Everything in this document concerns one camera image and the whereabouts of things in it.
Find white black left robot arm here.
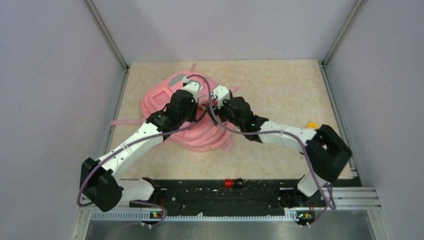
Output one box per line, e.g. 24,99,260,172
77,86,199,212

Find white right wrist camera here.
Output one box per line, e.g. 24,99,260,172
212,85,232,109

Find pink student backpack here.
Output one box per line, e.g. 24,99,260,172
110,64,233,153

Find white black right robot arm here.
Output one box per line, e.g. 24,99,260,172
210,94,353,206

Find yellow triangular toy block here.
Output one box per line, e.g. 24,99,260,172
305,122,319,129

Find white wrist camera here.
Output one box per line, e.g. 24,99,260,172
212,85,232,109
182,78,201,103

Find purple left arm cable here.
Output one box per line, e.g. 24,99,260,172
76,74,213,228

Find aluminium frame rail left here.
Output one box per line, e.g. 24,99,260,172
84,0,129,155

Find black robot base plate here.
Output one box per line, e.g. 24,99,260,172
96,178,365,220

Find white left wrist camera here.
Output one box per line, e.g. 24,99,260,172
182,78,201,103

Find aluminium frame rail right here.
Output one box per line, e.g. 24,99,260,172
320,0,372,187

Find red black stamp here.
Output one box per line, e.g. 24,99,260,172
224,178,244,189

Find aluminium frame rail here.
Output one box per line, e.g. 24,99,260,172
84,0,129,155
320,0,372,187

